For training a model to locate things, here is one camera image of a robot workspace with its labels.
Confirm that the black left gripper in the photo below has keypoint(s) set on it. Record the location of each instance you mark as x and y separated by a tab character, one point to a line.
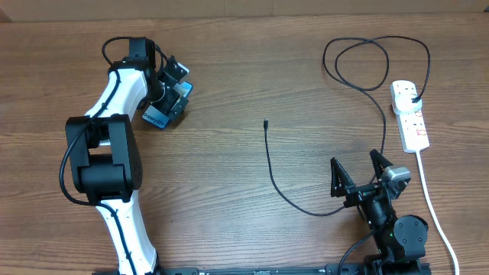
165	105

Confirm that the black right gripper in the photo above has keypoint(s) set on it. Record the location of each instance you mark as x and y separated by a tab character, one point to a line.
341	184

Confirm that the smartphone with blue screen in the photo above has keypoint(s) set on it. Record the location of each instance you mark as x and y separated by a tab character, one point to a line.
157	118

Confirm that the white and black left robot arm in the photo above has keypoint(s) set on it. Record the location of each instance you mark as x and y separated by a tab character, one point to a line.
102	151

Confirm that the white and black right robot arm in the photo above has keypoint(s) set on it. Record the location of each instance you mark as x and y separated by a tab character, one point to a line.
400	241

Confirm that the white charger plug adapter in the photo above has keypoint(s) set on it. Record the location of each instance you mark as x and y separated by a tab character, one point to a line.
404	104

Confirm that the white power strip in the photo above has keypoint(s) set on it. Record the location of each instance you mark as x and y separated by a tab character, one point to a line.
411	126

